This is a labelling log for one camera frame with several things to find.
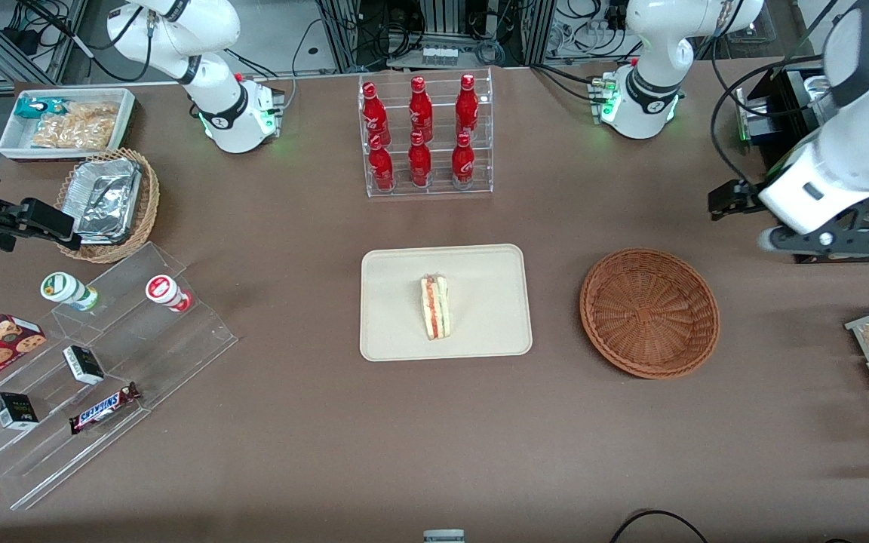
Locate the aluminium equipment rack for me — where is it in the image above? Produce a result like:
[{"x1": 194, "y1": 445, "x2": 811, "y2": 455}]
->
[{"x1": 318, "y1": 0, "x2": 556, "y2": 72}]

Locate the steel food warmer pan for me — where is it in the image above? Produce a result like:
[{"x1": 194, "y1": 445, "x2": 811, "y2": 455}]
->
[{"x1": 804, "y1": 74, "x2": 837, "y2": 123}]

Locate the red lidded yogurt cup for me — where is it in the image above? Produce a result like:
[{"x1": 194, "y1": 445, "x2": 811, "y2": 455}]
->
[{"x1": 145, "y1": 275, "x2": 192, "y2": 313}]

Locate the aluminium foil container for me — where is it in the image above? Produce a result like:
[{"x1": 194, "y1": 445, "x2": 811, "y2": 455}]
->
[{"x1": 72, "y1": 157, "x2": 143, "y2": 244}]

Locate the red cola bottle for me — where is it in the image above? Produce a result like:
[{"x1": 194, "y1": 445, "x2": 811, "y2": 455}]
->
[
  {"x1": 362, "y1": 81, "x2": 391, "y2": 146},
  {"x1": 452, "y1": 133, "x2": 475, "y2": 189},
  {"x1": 369, "y1": 134, "x2": 395, "y2": 191},
  {"x1": 410, "y1": 76, "x2": 434, "y2": 140},
  {"x1": 456, "y1": 73, "x2": 479, "y2": 137},
  {"x1": 409, "y1": 132, "x2": 432, "y2": 188}
]

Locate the Snickers chocolate bar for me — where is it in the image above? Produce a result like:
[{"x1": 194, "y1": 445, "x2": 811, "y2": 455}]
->
[{"x1": 69, "y1": 382, "x2": 141, "y2": 435}]

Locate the black floor cable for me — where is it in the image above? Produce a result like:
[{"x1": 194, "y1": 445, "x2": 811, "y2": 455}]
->
[{"x1": 608, "y1": 510, "x2": 709, "y2": 543}]

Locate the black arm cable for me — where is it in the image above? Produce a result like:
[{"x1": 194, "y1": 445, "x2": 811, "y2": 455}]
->
[{"x1": 709, "y1": 0, "x2": 844, "y2": 191}]

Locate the cream rectangular serving tray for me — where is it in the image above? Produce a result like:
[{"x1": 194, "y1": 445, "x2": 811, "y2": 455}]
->
[{"x1": 360, "y1": 244, "x2": 533, "y2": 363}]

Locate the plastic-wrapped triangle sandwich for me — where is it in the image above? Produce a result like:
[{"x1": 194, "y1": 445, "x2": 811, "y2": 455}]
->
[{"x1": 419, "y1": 274, "x2": 451, "y2": 342}]

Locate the green lidded yogurt cup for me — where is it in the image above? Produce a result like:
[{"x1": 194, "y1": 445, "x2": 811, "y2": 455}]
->
[{"x1": 40, "y1": 271, "x2": 100, "y2": 311}]

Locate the clear acrylic bottle rack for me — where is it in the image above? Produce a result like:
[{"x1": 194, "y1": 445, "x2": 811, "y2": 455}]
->
[{"x1": 358, "y1": 68, "x2": 494, "y2": 198}]

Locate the clear bag of chips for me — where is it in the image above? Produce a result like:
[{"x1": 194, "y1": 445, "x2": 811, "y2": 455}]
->
[{"x1": 31, "y1": 102, "x2": 120, "y2": 150}]

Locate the clear acrylic step display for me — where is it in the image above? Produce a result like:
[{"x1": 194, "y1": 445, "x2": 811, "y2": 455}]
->
[{"x1": 0, "y1": 241, "x2": 239, "y2": 511}]

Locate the green snack packet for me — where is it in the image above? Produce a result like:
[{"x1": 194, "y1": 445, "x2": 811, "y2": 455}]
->
[{"x1": 14, "y1": 97, "x2": 69, "y2": 120}]

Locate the small black carton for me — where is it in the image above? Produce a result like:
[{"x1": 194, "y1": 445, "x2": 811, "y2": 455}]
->
[
  {"x1": 63, "y1": 345, "x2": 105, "y2": 385},
  {"x1": 0, "y1": 391, "x2": 39, "y2": 431}
]

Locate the white rectangular snack bin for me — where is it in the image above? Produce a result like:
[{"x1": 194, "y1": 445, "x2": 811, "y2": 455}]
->
[{"x1": 0, "y1": 87, "x2": 137, "y2": 163}]

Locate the black food warmer yellow panel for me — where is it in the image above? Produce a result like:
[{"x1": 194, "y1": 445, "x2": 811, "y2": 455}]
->
[{"x1": 735, "y1": 11, "x2": 869, "y2": 265}]

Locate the tan wicker basket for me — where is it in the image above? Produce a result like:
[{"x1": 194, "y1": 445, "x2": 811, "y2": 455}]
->
[{"x1": 55, "y1": 147, "x2": 161, "y2": 265}]

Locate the round brown wicker basket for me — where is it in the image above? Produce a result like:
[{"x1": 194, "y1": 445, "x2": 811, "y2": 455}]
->
[{"x1": 579, "y1": 248, "x2": 721, "y2": 379}]

